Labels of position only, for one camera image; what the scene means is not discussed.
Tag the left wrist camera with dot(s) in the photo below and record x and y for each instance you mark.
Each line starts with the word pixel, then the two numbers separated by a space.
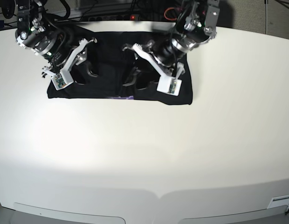
pixel 169 85

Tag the thin metal pole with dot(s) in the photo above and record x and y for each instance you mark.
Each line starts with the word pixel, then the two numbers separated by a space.
pixel 266 16

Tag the black T-shirt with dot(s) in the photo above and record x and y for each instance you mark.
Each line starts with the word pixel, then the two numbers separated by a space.
pixel 114 65

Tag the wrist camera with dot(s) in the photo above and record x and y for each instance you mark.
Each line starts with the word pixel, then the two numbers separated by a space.
pixel 62 80
pixel 169 85

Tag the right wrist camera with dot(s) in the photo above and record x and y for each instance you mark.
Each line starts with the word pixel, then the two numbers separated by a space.
pixel 62 80

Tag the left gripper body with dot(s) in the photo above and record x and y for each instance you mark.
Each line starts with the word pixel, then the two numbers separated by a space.
pixel 166 53

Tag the black power strip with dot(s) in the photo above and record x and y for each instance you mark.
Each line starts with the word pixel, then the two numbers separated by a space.
pixel 117 17

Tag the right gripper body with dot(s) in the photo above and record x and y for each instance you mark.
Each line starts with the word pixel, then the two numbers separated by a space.
pixel 56 46

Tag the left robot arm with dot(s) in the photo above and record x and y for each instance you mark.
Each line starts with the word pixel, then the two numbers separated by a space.
pixel 195 25

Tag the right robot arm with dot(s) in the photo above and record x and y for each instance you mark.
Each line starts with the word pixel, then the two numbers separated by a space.
pixel 33 22

